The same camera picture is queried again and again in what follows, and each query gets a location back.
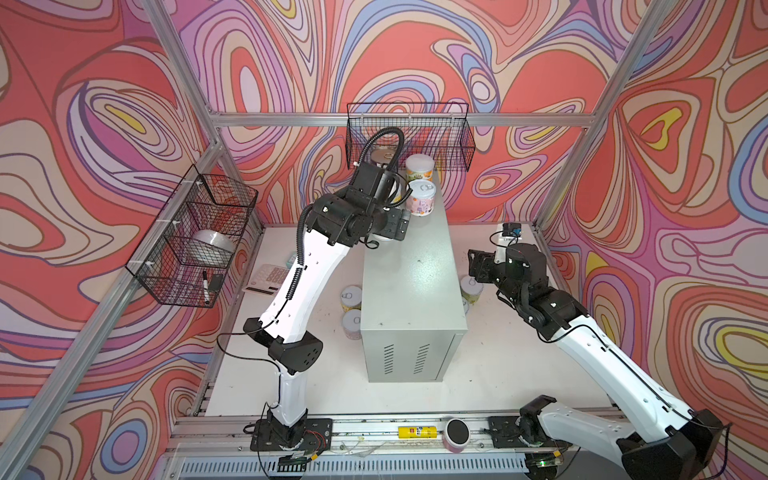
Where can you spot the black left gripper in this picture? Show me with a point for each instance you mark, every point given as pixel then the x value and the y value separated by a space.
pixel 398 224

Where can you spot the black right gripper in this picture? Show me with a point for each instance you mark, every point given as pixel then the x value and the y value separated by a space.
pixel 481 263

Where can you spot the yellow green tin can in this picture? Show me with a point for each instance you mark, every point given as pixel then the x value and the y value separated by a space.
pixel 471 289

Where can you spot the pink labelled tin can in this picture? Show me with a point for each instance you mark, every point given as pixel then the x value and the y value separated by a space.
pixel 421 201

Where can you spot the green orange labelled can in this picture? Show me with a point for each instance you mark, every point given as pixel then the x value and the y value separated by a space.
pixel 419 167

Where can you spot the yellow labelled tin can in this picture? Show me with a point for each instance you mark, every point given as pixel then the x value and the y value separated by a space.
pixel 396 195

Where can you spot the blue labelled tin can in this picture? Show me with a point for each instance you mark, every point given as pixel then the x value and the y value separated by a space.
pixel 382 156

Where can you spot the white labelled tin can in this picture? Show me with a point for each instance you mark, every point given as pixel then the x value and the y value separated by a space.
pixel 351 298

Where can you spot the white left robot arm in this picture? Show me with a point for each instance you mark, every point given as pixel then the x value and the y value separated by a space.
pixel 327 230

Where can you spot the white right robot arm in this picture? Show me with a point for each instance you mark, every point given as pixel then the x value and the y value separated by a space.
pixel 661 436

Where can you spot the pale tin can by cabinet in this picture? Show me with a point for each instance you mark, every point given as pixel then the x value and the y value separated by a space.
pixel 351 324

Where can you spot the grey metal cabinet box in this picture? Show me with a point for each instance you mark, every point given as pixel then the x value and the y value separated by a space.
pixel 412 316

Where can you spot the pink desk calculator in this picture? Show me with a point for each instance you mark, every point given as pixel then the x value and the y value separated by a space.
pixel 267 279

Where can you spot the yellow label sticker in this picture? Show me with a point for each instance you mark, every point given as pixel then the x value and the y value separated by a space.
pixel 417 432

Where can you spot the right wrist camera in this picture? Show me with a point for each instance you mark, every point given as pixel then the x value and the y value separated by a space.
pixel 511 230

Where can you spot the black wire basket back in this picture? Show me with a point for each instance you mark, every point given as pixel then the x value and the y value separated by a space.
pixel 450 142

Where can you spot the black wire basket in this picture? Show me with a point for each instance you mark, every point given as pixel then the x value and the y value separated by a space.
pixel 450 142
pixel 169 267

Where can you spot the aluminium frame back bar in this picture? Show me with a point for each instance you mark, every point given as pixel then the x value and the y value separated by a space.
pixel 340 119

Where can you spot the black wire basket left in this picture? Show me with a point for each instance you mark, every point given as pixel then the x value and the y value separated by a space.
pixel 169 267

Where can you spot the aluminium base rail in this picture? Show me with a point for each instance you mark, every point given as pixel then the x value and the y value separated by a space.
pixel 369 447

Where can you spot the aluminium frame post left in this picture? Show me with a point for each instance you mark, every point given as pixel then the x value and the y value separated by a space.
pixel 216 154

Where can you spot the aluminium frame post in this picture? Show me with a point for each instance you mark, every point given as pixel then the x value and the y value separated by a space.
pixel 637 46
pixel 216 154

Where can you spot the aluminium frame post right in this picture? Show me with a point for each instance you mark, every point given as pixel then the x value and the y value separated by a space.
pixel 637 46

